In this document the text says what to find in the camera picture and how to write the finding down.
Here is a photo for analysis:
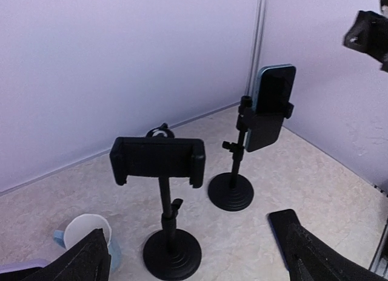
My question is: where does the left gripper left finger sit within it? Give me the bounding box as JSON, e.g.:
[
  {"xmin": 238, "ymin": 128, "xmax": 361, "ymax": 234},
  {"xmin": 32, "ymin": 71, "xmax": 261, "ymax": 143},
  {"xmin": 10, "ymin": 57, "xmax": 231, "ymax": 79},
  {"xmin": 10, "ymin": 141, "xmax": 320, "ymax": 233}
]
[{"xmin": 25, "ymin": 229, "xmax": 111, "ymax": 281}]

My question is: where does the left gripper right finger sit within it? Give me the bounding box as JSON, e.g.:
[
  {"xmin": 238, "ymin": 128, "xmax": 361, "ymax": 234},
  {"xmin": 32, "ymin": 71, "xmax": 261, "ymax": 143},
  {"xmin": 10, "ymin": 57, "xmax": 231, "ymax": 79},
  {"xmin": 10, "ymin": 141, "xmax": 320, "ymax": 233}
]
[{"xmin": 286, "ymin": 224, "xmax": 384, "ymax": 280}]

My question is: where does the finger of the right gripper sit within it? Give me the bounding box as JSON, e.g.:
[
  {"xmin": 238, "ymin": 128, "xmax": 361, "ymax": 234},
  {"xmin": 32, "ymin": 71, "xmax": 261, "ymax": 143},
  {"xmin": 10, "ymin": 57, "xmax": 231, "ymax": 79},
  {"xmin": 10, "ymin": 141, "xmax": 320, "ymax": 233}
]
[{"xmin": 343, "ymin": 10, "xmax": 387, "ymax": 72}]

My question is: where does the short black clamp stand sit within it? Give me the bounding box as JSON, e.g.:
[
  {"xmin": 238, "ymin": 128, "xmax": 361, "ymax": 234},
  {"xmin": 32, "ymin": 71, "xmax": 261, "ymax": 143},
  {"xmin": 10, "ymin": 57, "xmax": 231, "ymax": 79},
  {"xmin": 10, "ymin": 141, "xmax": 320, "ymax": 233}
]
[{"xmin": 207, "ymin": 96, "xmax": 294, "ymax": 212}]

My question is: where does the black phone white case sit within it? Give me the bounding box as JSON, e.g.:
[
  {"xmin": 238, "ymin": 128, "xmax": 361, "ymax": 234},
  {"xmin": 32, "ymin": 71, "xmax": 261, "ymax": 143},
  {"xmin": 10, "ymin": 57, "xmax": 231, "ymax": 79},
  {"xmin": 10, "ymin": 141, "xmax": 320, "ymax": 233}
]
[{"xmin": 1, "ymin": 259, "xmax": 50, "ymax": 281}]

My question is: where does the tall black clamp stand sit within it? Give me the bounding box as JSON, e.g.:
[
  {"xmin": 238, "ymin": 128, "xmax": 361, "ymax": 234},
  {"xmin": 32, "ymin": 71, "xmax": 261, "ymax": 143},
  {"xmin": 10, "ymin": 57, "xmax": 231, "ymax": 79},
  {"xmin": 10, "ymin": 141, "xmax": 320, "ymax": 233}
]
[{"xmin": 109, "ymin": 123, "xmax": 206, "ymax": 280}]

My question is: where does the light blue mug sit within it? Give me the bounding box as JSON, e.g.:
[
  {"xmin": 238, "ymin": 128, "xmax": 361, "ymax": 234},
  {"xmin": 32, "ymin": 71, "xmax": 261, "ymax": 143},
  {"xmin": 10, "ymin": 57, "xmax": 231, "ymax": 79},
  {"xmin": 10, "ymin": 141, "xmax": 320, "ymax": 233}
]
[{"xmin": 53, "ymin": 214, "xmax": 122, "ymax": 273}]

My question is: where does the right aluminium frame post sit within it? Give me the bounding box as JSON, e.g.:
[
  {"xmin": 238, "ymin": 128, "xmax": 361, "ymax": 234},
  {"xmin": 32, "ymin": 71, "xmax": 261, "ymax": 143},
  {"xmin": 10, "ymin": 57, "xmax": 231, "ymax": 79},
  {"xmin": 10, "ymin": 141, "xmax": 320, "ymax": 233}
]
[{"xmin": 244, "ymin": 0, "xmax": 267, "ymax": 95}]

